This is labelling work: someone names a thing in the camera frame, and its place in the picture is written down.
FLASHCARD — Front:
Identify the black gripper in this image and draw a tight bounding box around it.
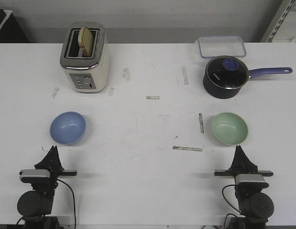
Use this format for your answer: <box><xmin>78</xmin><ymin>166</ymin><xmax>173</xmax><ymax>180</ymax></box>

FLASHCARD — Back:
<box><xmin>33</xmin><ymin>146</ymin><xmax>77</xmax><ymax>198</ymax></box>
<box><xmin>214</xmin><ymin>145</ymin><xmax>274</xmax><ymax>200</ymax></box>

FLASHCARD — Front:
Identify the green bowl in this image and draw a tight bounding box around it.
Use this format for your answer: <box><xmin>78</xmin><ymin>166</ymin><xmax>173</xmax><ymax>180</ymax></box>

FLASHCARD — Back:
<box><xmin>211</xmin><ymin>112</ymin><xmax>249</xmax><ymax>146</ymax></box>

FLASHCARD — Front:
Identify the blue bowl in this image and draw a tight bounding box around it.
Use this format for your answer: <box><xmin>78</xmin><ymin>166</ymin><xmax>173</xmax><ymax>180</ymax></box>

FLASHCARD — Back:
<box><xmin>50</xmin><ymin>111</ymin><xmax>86</xmax><ymax>146</ymax></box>

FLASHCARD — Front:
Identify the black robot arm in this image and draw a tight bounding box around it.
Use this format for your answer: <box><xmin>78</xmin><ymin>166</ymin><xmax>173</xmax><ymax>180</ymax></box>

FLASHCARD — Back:
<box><xmin>17</xmin><ymin>146</ymin><xmax>77</xmax><ymax>229</ymax></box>
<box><xmin>214</xmin><ymin>145</ymin><xmax>275</xmax><ymax>229</ymax></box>

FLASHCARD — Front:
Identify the dark blue saucepan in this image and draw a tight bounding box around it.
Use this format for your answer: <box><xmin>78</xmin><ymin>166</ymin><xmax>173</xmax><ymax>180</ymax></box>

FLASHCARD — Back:
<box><xmin>203</xmin><ymin>67</ymin><xmax>293</xmax><ymax>99</ymax></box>

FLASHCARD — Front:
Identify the glass pot lid blue knob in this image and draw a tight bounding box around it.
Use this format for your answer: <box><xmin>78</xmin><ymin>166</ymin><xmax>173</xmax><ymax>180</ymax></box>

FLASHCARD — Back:
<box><xmin>206</xmin><ymin>55</ymin><xmax>249</xmax><ymax>89</ymax></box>

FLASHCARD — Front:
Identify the cream and chrome toaster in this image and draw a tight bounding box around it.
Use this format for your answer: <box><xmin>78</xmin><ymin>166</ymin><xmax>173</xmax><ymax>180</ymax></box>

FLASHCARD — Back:
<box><xmin>60</xmin><ymin>22</ymin><xmax>110</xmax><ymax>93</ymax></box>

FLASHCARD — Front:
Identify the clear plastic food container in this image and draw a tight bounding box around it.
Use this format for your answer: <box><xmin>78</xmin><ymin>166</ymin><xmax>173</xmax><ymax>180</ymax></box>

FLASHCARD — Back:
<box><xmin>195</xmin><ymin>35</ymin><xmax>246</xmax><ymax>58</ymax></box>

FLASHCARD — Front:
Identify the toast slice in toaster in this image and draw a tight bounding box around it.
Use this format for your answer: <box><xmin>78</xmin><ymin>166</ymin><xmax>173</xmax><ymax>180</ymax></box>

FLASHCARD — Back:
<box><xmin>78</xmin><ymin>27</ymin><xmax>94</xmax><ymax>57</ymax></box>

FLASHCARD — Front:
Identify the grey metal shelf upright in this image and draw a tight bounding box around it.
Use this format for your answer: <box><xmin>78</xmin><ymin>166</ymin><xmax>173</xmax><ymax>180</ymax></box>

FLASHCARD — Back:
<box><xmin>260</xmin><ymin>0</ymin><xmax>296</xmax><ymax>42</ymax></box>

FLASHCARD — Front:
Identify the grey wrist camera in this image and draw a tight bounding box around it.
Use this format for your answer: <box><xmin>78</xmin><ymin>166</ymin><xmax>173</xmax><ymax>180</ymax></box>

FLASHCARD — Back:
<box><xmin>20</xmin><ymin>169</ymin><xmax>50</xmax><ymax>184</ymax></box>
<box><xmin>235</xmin><ymin>174</ymin><xmax>269</xmax><ymax>189</ymax></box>

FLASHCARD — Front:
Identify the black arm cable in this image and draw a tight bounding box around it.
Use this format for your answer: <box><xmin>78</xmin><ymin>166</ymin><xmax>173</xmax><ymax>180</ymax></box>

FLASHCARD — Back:
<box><xmin>222</xmin><ymin>184</ymin><xmax>242</xmax><ymax>229</ymax></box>
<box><xmin>57</xmin><ymin>179</ymin><xmax>77</xmax><ymax>226</ymax></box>

